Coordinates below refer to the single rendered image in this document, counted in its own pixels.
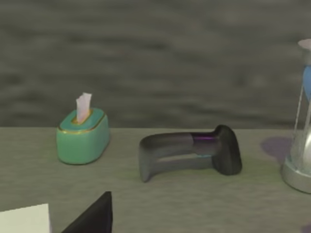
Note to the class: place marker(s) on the grey handheld barcode scanner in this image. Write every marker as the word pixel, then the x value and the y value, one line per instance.
pixel 194 151

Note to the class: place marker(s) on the green tissue box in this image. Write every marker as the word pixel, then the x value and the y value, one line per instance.
pixel 81 142

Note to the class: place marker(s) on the silver hourglass with blue sand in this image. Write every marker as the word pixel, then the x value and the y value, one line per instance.
pixel 300 155

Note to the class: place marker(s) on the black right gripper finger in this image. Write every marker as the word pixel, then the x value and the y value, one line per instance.
pixel 96 217

